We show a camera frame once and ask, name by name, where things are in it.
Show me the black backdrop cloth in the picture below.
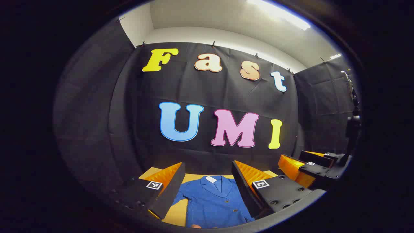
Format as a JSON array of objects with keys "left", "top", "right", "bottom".
[{"left": 53, "top": 18, "right": 359, "bottom": 194}]

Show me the blue corduroy jacket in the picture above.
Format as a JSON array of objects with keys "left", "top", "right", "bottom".
[{"left": 171, "top": 175, "right": 256, "bottom": 228}]

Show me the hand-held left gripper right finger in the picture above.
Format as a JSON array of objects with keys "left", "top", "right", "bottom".
[{"left": 231, "top": 160, "right": 325, "bottom": 219}]

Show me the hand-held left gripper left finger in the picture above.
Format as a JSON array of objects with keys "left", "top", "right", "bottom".
[{"left": 118, "top": 162, "right": 186, "bottom": 220}]

